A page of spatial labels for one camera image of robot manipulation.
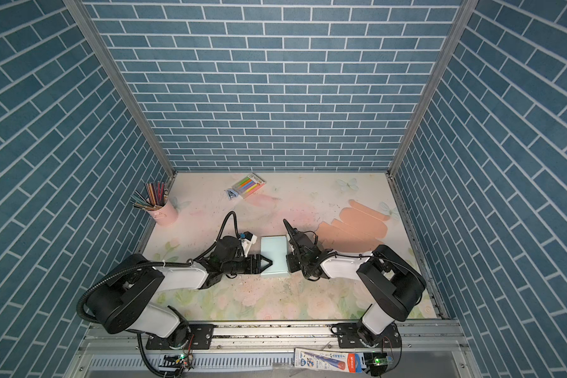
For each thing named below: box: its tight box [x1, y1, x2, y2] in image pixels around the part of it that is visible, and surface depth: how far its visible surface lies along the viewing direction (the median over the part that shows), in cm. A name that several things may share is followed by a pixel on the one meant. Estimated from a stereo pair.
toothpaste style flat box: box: [293, 348, 364, 374], surface depth 71 cm
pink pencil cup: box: [148, 200, 179, 227], surface depth 97 cm
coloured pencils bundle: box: [129, 181, 169, 211], surface depth 98 cm
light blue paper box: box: [259, 234, 289, 276], surface depth 91 cm
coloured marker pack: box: [231, 172, 267, 200], surface depth 117 cm
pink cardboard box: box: [315, 199, 390, 253], surface depth 106 cm
